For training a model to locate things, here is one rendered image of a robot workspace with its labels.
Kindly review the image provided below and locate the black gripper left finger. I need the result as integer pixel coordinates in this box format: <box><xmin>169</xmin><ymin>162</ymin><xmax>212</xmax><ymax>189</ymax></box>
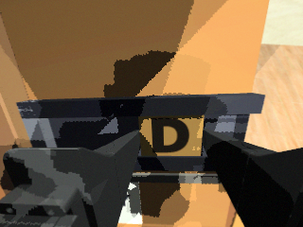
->
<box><xmin>3</xmin><ymin>130</ymin><xmax>140</xmax><ymax>227</ymax></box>

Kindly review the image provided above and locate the white paper ticket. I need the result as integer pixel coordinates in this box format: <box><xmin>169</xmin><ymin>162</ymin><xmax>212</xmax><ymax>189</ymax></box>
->
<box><xmin>118</xmin><ymin>183</ymin><xmax>142</xmax><ymax>224</ymax></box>

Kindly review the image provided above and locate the tan letter tile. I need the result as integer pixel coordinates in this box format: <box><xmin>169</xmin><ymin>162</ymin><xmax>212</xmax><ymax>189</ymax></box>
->
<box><xmin>232</xmin><ymin>213</ymin><xmax>243</xmax><ymax>227</ymax></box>

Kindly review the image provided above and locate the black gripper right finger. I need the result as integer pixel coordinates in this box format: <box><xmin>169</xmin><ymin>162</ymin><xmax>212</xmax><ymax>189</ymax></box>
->
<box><xmin>202</xmin><ymin>129</ymin><xmax>303</xmax><ymax>227</ymax></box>

